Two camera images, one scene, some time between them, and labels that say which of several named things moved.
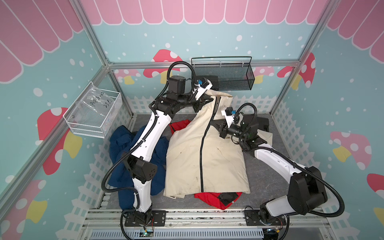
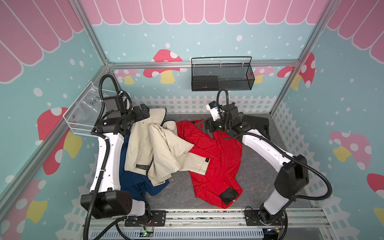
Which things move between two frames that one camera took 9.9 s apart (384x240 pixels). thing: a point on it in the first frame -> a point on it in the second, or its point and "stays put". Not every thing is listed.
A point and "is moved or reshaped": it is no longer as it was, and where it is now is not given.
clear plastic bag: [92, 109] stays put
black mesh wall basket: [234, 73] stays put
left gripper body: [188, 99] -> [135, 115]
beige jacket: [199, 159] is moved or reshaped
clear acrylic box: [95, 112] stays put
